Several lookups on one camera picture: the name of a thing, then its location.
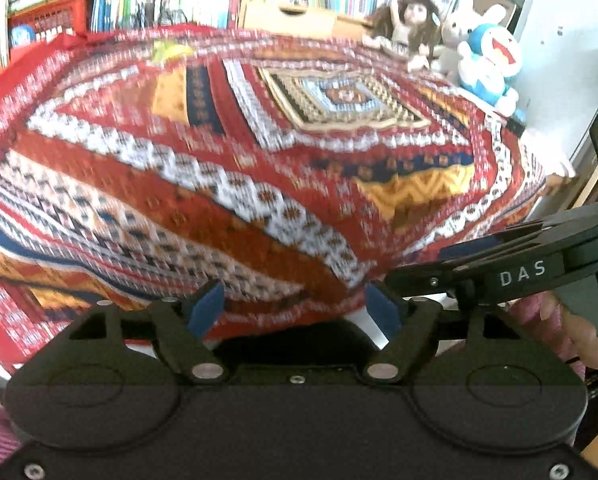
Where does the small gold foil wrapper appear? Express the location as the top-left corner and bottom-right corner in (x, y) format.
(150, 40), (196, 65)

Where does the red patterned tablecloth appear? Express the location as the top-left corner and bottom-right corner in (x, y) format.
(0, 24), (550, 357)

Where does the brown monkey plush toy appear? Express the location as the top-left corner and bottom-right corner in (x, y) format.
(366, 0), (442, 74)

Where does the red plastic crate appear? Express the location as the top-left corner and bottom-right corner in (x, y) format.
(8, 0), (92, 51)

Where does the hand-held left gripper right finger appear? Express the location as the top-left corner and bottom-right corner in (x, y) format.
(360, 282), (530, 385)

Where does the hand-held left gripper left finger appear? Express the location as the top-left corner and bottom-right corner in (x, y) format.
(64, 279), (230, 386)

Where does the blue cat plush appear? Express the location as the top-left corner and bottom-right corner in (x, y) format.
(456, 22), (525, 116)

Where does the white pink bunny plush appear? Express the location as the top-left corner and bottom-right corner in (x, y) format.
(436, 0), (508, 81)

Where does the person's right hand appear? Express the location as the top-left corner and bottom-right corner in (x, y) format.
(539, 292), (598, 372)

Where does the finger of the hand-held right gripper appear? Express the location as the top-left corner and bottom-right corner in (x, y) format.
(436, 216), (570, 263)
(384, 258), (480, 296)

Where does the wooden drawer organizer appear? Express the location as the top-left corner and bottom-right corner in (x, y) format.
(241, 0), (375, 41)

